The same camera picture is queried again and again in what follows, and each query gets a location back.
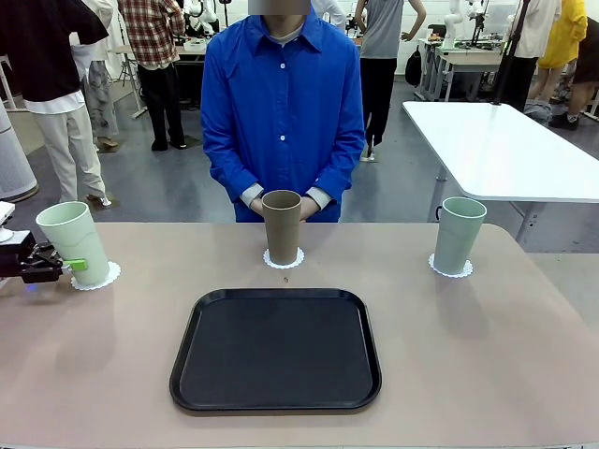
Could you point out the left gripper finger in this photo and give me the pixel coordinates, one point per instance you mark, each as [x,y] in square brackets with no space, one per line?
[51,270]
[45,252]

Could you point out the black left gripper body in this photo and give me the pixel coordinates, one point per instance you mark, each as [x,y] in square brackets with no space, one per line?
[16,257]

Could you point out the pale green cup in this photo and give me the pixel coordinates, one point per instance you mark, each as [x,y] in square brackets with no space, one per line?
[456,238]
[70,234]

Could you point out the white scalloped paper coaster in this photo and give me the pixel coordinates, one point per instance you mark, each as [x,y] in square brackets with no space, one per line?
[267,259]
[112,273]
[468,269]

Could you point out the brown cup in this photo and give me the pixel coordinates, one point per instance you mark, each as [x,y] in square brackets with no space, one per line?
[281,229]

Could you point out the person's left forearm blue sleeve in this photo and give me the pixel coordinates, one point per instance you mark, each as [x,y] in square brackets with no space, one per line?
[337,178]

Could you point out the person's right forearm blue sleeve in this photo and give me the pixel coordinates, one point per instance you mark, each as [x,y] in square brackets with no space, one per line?
[229,182]

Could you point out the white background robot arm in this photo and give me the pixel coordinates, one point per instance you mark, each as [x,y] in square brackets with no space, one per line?
[451,23]

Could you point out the person's right hand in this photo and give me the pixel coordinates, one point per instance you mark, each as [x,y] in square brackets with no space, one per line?
[257,208]

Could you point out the person's left hand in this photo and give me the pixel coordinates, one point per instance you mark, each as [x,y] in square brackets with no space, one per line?
[308,208]

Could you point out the white cylindrical air purifier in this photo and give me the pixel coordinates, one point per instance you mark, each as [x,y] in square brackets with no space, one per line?
[14,163]

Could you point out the person in grey patterned trousers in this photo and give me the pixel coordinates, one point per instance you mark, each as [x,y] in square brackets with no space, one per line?
[100,93]

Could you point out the person black top white trousers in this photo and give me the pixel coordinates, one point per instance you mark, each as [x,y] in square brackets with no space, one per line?
[42,47]

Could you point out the grey background desk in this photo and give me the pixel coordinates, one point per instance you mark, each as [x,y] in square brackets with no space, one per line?
[468,60]
[124,49]

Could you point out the person in plaid shirt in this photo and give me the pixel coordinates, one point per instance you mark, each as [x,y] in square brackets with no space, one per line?
[150,28]

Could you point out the black plastic tray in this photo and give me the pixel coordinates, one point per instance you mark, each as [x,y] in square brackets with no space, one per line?
[281,365]

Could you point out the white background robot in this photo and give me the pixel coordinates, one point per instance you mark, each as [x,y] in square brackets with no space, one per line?
[201,18]

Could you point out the person in blue shirt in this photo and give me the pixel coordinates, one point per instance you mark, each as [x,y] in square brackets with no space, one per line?
[281,93]

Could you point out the person grey top black trousers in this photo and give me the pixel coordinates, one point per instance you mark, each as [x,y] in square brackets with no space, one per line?
[379,28]

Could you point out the black backpack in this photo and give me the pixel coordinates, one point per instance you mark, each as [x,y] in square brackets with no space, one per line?
[414,68]

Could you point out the white table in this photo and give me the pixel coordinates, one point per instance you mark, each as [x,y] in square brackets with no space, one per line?
[491,149]

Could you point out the grey cloth bundle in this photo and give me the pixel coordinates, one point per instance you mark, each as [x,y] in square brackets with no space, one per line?
[538,112]

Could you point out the person in beige jacket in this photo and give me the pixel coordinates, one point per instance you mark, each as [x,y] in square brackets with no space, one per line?
[538,28]

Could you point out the person in shorts and sneakers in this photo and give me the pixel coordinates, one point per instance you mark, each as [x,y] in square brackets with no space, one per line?
[578,93]

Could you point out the person in yellow coat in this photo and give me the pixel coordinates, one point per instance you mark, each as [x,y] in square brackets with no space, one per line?
[568,33]

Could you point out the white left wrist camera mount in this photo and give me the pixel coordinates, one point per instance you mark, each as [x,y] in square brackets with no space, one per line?
[5,210]

